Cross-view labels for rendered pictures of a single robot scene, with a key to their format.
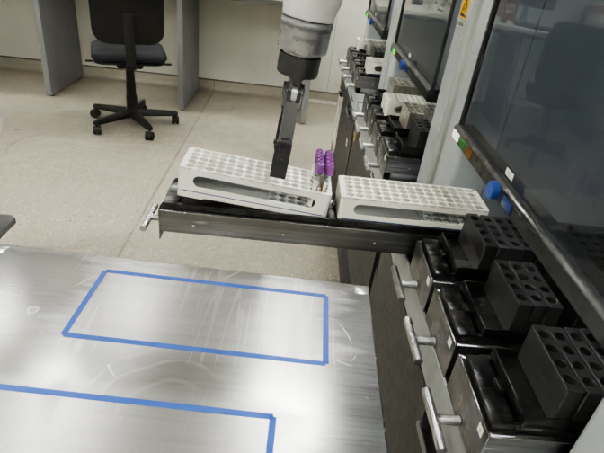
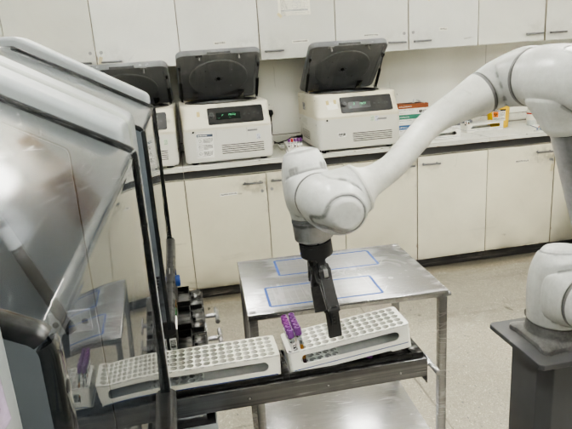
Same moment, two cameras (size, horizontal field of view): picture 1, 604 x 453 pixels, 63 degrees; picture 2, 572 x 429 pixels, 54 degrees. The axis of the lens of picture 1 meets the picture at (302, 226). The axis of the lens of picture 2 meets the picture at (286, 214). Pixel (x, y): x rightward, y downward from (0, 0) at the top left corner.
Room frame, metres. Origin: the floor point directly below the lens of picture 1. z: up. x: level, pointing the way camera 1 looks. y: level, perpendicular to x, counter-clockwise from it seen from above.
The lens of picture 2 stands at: (2.10, -0.16, 1.52)
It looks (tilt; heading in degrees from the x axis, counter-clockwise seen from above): 16 degrees down; 173
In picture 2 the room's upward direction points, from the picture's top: 4 degrees counter-clockwise
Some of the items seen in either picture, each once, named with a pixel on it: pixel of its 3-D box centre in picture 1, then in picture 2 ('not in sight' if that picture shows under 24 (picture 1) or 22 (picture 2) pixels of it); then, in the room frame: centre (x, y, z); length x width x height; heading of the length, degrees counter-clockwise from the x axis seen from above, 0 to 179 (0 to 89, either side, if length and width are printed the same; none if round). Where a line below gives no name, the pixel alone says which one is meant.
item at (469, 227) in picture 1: (476, 243); (173, 335); (0.77, -0.32, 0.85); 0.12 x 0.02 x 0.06; 4
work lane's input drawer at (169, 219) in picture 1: (319, 219); (291, 374); (0.91, -0.03, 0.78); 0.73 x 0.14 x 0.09; 93
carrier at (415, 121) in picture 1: (417, 135); not in sight; (1.33, -0.28, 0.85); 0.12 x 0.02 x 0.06; 4
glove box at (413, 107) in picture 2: not in sight; (410, 106); (-1.93, 1.28, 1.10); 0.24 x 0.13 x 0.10; 92
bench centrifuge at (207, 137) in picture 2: not in sight; (221, 103); (-1.69, -0.10, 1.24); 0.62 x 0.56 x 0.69; 4
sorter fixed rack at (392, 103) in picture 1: (427, 110); not in sight; (1.64, -0.36, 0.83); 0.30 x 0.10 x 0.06; 93
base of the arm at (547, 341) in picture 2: not in sight; (550, 324); (0.74, 0.74, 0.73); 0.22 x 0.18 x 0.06; 3
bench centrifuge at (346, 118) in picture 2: not in sight; (346, 93); (-1.74, 0.75, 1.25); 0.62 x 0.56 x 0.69; 3
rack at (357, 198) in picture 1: (408, 206); (214, 365); (0.92, -0.21, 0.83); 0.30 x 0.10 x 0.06; 93
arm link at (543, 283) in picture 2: not in sight; (560, 283); (0.77, 0.74, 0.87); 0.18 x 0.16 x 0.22; 9
